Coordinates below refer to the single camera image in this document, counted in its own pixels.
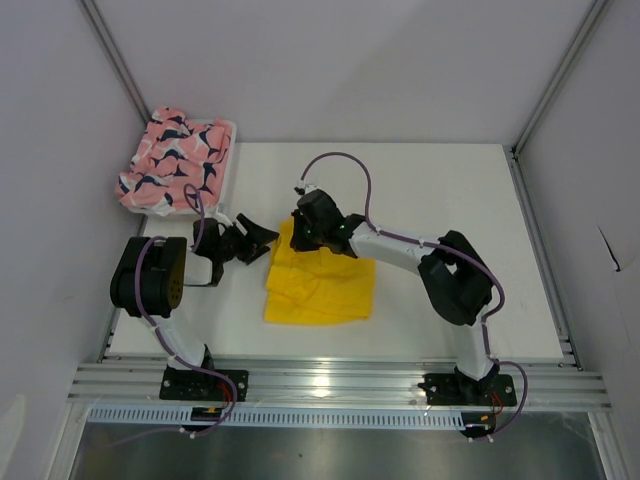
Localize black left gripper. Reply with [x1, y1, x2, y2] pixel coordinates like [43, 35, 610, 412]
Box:
[214, 213, 279, 265]

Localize yellow shorts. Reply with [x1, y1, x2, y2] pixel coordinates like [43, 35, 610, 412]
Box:
[264, 219, 376, 326]

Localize pink patterned shorts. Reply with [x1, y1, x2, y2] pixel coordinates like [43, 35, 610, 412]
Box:
[115, 104, 234, 219]

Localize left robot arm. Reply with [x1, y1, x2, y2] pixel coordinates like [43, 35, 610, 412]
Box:
[110, 214, 279, 403]

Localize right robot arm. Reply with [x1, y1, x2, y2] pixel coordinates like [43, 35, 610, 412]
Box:
[291, 187, 499, 404]

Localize white tray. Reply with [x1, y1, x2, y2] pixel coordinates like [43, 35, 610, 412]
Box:
[134, 116, 239, 220]

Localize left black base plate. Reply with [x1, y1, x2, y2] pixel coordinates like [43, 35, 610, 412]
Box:
[159, 367, 249, 402]

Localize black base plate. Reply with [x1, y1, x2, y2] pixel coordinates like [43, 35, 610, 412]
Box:
[159, 367, 249, 402]
[417, 372, 518, 407]

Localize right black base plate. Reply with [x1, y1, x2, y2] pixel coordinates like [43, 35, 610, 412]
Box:
[417, 372, 518, 407]

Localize slotted cable duct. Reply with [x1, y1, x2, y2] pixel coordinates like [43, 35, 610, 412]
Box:
[87, 405, 465, 431]

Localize right side table rail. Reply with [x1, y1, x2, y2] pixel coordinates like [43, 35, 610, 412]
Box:
[503, 146, 583, 371]

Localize left corner frame post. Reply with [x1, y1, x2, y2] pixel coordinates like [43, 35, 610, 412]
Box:
[77, 0, 151, 125]

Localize corner frame post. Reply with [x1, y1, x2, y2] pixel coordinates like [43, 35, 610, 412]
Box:
[77, 0, 151, 125]
[510, 0, 614, 160]

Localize aluminium mounting rail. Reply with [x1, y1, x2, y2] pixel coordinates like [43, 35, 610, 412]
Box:
[67, 357, 612, 412]

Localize right corner frame post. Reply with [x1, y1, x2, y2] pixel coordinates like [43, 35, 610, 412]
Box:
[510, 0, 614, 160]

